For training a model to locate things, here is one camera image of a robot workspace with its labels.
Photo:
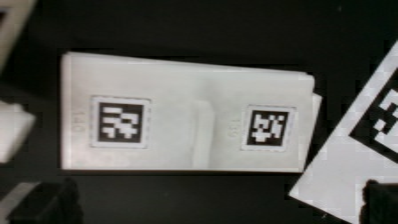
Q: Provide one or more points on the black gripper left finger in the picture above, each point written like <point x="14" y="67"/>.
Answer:
<point x="43" y="203"/>

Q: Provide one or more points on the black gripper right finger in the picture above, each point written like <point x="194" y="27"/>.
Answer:
<point x="378" y="211"/>

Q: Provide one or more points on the white cabinet door panel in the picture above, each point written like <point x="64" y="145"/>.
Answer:
<point x="162" y="115"/>
<point x="357" y="157"/>

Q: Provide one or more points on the white cabinet body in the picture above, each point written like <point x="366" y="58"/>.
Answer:
<point x="14" y="13"/>

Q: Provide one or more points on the white cabinet top block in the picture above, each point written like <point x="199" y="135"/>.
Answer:
<point x="16" y="122"/>

